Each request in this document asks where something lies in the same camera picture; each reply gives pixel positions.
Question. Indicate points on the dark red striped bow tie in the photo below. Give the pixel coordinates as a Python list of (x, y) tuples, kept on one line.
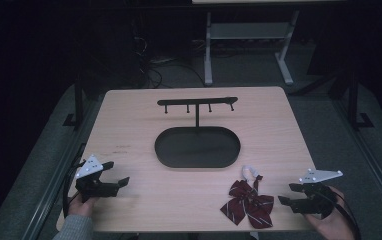
[(249, 201)]

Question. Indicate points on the grey metal frame rail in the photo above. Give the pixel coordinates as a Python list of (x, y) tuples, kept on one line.
[(54, 193), (369, 156)]

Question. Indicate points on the person's left hand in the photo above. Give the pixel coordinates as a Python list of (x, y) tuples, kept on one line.
[(80, 207)]

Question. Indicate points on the white metal table frame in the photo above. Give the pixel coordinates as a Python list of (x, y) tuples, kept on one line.
[(245, 31)]

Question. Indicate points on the black metal stand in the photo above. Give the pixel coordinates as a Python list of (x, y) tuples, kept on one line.
[(354, 103), (78, 103)]

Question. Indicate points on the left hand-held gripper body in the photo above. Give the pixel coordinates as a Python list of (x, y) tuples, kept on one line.
[(94, 189)]

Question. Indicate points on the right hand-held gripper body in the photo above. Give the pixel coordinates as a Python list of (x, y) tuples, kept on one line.
[(315, 200)]

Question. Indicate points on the person's right hand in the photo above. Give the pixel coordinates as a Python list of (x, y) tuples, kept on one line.
[(332, 228)]

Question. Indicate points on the black hook rack with tray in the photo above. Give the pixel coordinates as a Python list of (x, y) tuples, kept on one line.
[(197, 146)]

